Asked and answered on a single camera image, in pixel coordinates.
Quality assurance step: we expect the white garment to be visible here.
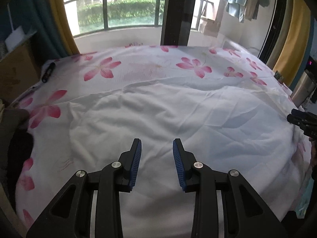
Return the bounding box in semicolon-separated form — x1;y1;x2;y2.
68;79;300;237

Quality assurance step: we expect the stainless steel thermos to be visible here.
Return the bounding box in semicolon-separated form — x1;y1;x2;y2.
291;69;316;107

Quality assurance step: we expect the yellow curtain right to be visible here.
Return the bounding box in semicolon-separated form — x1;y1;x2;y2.
266;0;311;87

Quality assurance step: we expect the yellow curtain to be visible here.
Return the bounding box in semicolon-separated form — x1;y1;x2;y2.
266;0;311;87
49;0;79;55

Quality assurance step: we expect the floral pink bed sheet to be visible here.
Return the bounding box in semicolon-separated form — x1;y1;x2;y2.
16;46;310;228

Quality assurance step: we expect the cardboard box on balcony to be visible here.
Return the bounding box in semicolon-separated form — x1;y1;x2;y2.
198;17;221;38

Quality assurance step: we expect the wooden shelf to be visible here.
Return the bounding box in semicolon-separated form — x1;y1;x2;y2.
1;33;40;103

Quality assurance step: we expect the white router box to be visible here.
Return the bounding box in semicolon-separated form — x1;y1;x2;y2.
5;3;37;53

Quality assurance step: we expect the balcony railing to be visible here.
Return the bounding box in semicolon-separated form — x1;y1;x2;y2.
64;0;165;37

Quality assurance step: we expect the teal curtain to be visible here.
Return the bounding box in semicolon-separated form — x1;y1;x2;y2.
1;0;71;59

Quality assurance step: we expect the yellow curtain left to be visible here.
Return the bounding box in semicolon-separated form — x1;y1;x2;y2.
49;0;79;55

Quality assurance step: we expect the black door frame post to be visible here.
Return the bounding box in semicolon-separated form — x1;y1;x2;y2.
161;0;196;46

